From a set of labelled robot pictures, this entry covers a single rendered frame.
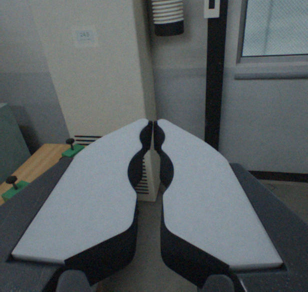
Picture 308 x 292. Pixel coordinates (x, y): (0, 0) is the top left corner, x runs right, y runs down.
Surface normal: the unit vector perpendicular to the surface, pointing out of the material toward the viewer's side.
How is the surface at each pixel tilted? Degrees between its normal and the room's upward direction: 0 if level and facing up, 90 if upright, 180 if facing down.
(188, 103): 90
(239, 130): 90
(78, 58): 90
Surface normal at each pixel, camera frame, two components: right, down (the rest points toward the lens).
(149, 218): -0.08, -0.85
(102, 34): -0.19, 0.53
